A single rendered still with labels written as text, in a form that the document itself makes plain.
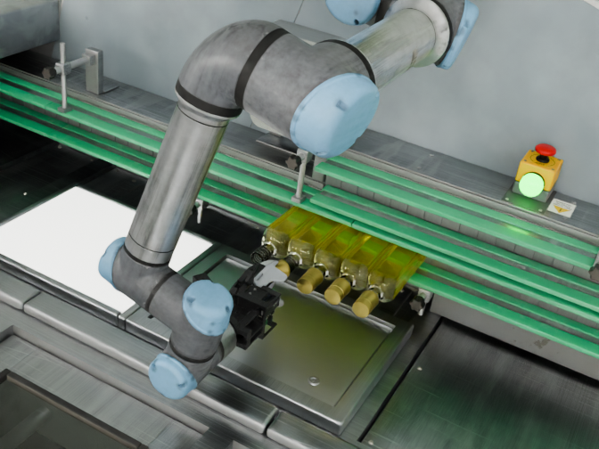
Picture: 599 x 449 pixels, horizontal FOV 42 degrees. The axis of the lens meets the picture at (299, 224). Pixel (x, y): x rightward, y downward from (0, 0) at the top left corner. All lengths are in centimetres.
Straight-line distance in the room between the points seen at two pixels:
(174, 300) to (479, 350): 74
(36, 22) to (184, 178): 110
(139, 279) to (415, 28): 56
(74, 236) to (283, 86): 93
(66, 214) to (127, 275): 69
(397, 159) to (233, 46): 70
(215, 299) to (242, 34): 39
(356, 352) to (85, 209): 74
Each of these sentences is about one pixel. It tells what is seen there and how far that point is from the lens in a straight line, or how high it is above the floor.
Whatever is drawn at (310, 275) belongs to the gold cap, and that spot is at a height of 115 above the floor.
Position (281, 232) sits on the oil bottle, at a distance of 157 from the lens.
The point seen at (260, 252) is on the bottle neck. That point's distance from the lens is 152.
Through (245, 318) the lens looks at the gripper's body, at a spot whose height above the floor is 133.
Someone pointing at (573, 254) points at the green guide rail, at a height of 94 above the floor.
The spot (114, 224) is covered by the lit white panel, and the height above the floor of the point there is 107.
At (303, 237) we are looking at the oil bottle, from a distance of 156.
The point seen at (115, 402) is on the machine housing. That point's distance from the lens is 146.
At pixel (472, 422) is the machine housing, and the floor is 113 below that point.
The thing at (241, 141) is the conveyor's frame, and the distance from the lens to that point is 183.
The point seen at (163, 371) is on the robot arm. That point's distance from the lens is 124.
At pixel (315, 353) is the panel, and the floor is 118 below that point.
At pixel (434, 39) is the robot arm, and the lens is 129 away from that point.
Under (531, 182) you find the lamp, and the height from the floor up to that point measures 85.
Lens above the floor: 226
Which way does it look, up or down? 51 degrees down
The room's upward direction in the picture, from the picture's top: 131 degrees counter-clockwise
